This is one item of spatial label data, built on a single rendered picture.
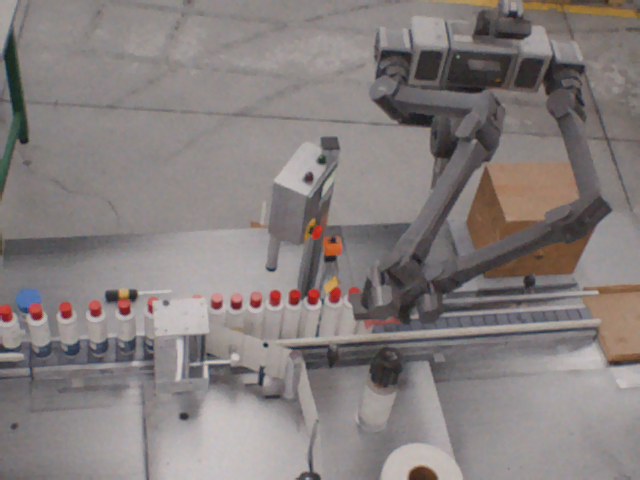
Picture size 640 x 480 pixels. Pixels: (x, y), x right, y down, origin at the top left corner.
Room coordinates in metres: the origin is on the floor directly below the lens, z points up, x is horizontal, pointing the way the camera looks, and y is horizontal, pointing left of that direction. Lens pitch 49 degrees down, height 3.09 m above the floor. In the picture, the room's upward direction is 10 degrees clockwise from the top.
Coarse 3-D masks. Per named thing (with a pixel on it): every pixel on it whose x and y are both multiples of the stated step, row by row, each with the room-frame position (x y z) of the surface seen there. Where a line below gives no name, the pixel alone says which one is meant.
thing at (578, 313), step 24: (528, 312) 1.83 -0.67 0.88; (552, 312) 1.85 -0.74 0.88; (576, 312) 1.86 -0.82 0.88; (144, 336) 1.51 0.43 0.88; (456, 336) 1.69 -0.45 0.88; (480, 336) 1.71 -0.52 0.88; (504, 336) 1.73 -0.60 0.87; (48, 360) 1.38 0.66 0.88; (72, 360) 1.39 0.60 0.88; (96, 360) 1.41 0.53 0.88; (120, 360) 1.42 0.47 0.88; (144, 360) 1.43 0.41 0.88
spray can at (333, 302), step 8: (336, 288) 1.63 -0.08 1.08; (328, 296) 1.62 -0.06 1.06; (336, 296) 1.60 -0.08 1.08; (328, 304) 1.60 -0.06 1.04; (336, 304) 1.60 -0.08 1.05; (328, 312) 1.60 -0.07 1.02; (336, 312) 1.60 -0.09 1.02; (328, 320) 1.60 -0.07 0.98; (336, 320) 1.60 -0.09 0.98; (320, 328) 1.61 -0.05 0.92; (328, 328) 1.59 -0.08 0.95; (336, 328) 1.61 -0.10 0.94; (320, 336) 1.60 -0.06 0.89; (328, 336) 1.59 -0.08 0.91
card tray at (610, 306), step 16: (592, 288) 1.99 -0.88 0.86; (608, 288) 2.00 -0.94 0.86; (624, 288) 2.02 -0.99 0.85; (592, 304) 1.94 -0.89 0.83; (608, 304) 1.95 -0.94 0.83; (624, 304) 1.97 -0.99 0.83; (608, 320) 1.89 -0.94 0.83; (624, 320) 1.90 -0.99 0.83; (608, 336) 1.83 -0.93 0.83; (624, 336) 1.84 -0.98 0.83; (608, 352) 1.77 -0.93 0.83; (624, 352) 1.77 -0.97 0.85
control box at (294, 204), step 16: (304, 144) 1.75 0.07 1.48; (304, 160) 1.69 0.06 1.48; (336, 160) 1.72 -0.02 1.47; (288, 176) 1.63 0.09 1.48; (320, 176) 1.65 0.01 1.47; (288, 192) 1.59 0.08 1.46; (304, 192) 1.59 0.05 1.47; (320, 192) 1.64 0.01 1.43; (272, 208) 1.60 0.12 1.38; (288, 208) 1.59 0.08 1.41; (304, 208) 1.58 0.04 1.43; (272, 224) 1.60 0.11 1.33; (288, 224) 1.59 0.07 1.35; (304, 224) 1.58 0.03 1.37; (288, 240) 1.59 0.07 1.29; (304, 240) 1.58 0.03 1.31
